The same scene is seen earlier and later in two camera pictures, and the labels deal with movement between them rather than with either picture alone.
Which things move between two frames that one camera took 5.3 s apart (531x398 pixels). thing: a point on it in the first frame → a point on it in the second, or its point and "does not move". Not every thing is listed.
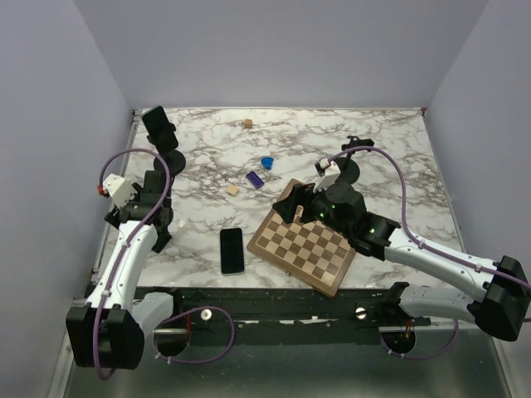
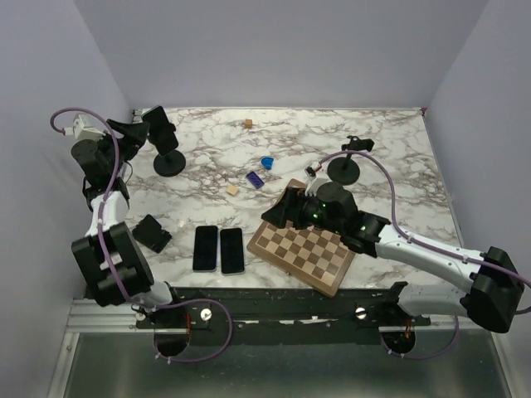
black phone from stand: (231, 250) does not move
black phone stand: (175, 159) does not move
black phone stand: (349, 167) does not move
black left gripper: (114, 216) → (134, 134)
